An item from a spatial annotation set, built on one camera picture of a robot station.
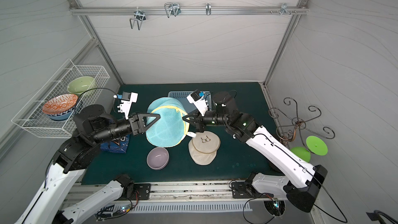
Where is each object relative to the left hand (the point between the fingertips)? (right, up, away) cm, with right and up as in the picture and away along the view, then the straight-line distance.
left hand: (158, 118), depth 54 cm
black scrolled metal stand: (+55, -9, +16) cm, 58 cm away
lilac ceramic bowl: (-9, -26, +29) cm, 40 cm away
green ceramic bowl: (-43, +14, +19) cm, 49 cm away
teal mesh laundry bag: (+4, -5, +3) cm, 7 cm away
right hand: (+8, 0, +7) cm, 11 cm away
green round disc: (+57, -10, +1) cm, 58 cm away
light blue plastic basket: (+1, +8, +53) cm, 54 cm away
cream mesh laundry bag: (+16, -20, +28) cm, 38 cm away
